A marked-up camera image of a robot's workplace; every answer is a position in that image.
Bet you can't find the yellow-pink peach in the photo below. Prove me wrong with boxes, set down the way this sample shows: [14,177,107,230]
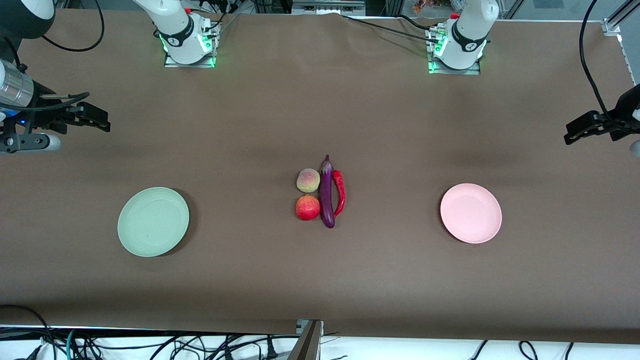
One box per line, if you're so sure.
[296,168,321,193]

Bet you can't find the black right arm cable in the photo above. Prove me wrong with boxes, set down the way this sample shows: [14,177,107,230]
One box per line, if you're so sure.
[0,0,106,112]

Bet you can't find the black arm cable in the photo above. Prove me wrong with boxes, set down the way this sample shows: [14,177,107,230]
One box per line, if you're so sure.
[0,0,106,112]
[578,0,613,121]

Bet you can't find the grey metal equipment box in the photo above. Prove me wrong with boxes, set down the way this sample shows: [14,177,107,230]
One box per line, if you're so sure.
[291,0,366,16]

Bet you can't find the aluminium frame profile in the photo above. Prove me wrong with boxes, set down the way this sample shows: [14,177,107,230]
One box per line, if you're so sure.
[601,0,640,36]

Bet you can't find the black looped floor cable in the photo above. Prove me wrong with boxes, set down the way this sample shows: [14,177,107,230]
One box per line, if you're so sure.
[0,304,58,360]

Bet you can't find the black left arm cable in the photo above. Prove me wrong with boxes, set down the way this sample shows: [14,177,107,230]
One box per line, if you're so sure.
[578,0,613,121]

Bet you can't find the light green plate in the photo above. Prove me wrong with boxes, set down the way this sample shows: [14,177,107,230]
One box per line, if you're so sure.
[117,187,190,258]

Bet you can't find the purple eggplant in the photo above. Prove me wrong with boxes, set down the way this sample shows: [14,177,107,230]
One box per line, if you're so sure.
[319,154,336,229]

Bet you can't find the table cover sheet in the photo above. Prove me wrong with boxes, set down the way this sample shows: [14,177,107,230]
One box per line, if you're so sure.
[0,7,640,346]

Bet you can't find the pink plate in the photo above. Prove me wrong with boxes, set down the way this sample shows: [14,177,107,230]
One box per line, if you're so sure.
[440,183,503,244]

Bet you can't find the silver post bracket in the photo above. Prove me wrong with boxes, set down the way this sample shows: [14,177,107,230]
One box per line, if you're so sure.
[296,319,325,336]

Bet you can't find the red chili pepper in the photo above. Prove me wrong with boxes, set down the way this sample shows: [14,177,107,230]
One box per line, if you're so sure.
[332,170,346,218]

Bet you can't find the metal camera post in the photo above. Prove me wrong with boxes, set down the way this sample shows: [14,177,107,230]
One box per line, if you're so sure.
[287,320,323,360]

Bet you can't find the black cable across table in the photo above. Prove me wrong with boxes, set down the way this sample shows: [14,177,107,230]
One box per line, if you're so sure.
[341,14,442,45]

